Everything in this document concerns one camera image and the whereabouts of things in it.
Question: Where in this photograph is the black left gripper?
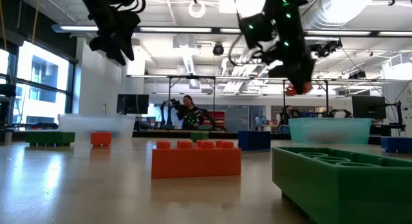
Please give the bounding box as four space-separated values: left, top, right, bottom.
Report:
88 5 143 67

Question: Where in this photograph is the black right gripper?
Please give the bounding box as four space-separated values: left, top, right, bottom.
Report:
268 44 317 95

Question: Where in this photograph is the red toy brick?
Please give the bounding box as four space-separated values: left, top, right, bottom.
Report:
151 140 242 180
90 131 113 149
285 81 314 97

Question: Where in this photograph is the blue toy brick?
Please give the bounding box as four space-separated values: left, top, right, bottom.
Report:
237 131 272 151
380 136 412 154

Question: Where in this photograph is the seated person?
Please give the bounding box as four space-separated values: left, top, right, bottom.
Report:
279 104 299 135

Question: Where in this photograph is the teal translucent plastic bin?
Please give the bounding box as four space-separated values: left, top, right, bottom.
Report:
288 117 373 145

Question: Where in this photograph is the black computer monitor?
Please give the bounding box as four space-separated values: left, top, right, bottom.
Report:
351 95 387 120
116 93 150 115

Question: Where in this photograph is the clear plastic bin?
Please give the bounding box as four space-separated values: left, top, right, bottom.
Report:
57 113 136 140

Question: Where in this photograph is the red storage shelf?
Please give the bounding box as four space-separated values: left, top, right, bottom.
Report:
205 110 226 127

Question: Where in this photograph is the standing person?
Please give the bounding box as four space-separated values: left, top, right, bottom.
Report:
176 95 205 130

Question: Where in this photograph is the dark desk equipment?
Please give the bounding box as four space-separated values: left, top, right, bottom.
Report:
0 84 17 128

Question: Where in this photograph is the grey cylindrical stub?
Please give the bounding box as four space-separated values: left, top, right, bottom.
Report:
0 129 14 145

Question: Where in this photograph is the black ceiling camera cluster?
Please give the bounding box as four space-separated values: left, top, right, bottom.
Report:
314 39 344 59

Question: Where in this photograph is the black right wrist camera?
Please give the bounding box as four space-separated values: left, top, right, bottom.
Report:
238 12 278 50

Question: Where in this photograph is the white cable coil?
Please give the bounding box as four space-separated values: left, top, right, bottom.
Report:
188 0 207 19

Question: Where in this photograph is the yellow cable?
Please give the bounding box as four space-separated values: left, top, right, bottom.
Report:
31 0 41 44

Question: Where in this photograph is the black aluminium table frame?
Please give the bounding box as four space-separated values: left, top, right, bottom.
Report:
11 129 384 145

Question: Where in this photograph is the yellow hanging strap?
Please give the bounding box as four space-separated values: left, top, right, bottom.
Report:
0 0 7 41

